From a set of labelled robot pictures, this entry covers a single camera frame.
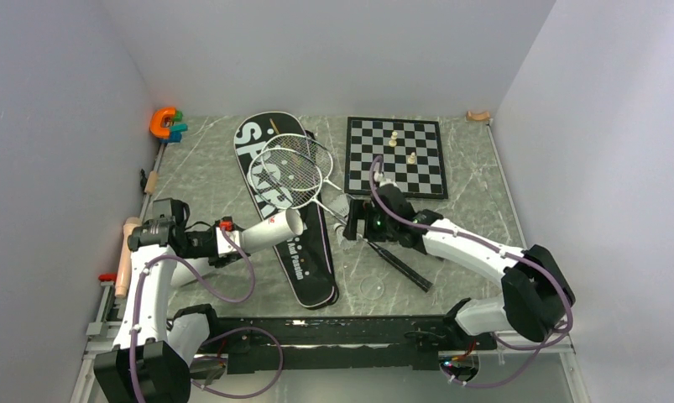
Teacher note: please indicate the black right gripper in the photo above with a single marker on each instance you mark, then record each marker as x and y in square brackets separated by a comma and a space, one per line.
[362, 209]

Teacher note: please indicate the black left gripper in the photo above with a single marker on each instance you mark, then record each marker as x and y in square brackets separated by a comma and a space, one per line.
[219, 262]

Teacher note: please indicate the white shuttlecock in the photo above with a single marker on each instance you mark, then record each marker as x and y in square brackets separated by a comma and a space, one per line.
[339, 228]
[341, 205]

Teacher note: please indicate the white shuttlecock tube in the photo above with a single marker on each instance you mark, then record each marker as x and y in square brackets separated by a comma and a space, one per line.
[273, 230]

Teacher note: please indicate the clear plastic tube lid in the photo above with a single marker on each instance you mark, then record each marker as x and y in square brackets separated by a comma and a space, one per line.
[371, 288]

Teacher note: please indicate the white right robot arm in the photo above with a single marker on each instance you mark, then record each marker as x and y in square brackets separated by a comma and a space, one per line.
[535, 301]

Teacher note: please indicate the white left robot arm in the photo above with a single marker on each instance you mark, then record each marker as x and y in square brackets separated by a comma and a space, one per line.
[150, 357]

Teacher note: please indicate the white badminton racket front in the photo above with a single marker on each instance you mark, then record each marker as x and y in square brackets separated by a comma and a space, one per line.
[269, 179]

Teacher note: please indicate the white badminton racket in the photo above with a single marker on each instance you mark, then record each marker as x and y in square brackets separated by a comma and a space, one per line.
[269, 179]
[310, 163]

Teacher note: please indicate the white badminton racket rear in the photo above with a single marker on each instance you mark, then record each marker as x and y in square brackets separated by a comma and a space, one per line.
[310, 163]

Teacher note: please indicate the black white chessboard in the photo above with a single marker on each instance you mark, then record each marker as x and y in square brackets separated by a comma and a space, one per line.
[369, 137]

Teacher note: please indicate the cream chess piece upper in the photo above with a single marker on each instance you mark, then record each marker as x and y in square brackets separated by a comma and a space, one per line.
[393, 140]

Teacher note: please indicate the small wooden block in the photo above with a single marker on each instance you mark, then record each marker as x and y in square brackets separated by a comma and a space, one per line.
[151, 181]

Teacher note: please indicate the black racket cover bag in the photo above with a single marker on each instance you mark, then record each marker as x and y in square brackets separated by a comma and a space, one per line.
[305, 260]

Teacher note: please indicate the teal blue toy blocks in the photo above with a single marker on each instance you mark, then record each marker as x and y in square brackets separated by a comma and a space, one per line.
[175, 126]

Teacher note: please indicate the beige wooden rolling pin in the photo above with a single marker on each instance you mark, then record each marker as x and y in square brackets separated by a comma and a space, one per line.
[124, 265]

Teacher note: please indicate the orange C-shaped toy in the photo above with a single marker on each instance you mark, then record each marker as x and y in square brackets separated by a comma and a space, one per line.
[161, 122]

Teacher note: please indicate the wooden arch block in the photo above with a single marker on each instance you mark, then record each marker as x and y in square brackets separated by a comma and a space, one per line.
[478, 117]

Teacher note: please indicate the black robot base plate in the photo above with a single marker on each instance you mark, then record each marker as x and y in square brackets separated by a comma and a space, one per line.
[251, 344]

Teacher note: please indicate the red clamp handle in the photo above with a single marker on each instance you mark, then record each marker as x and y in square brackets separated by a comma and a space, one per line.
[108, 277]

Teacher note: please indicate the metal table edge rail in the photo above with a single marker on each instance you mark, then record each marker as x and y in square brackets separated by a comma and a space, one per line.
[99, 331]

